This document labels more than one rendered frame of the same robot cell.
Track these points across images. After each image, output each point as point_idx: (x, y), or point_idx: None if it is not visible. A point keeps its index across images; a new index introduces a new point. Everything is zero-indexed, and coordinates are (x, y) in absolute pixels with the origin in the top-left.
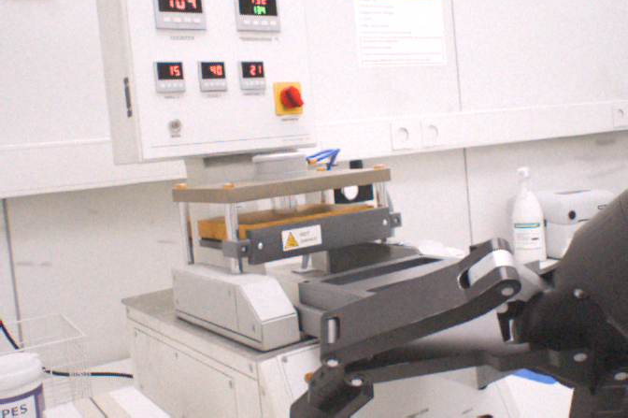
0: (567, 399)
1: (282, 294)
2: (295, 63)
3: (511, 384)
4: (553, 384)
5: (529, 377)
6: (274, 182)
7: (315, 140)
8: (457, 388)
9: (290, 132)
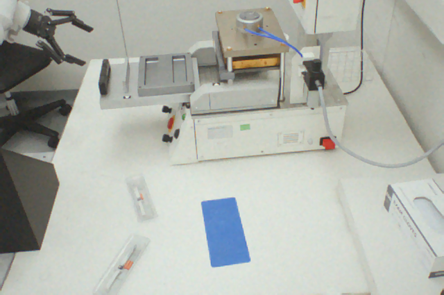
0: (182, 195)
1: (192, 52)
2: None
3: (215, 191)
4: (200, 202)
5: (216, 200)
6: (217, 21)
7: (306, 30)
8: (177, 127)
9: (302, 15)
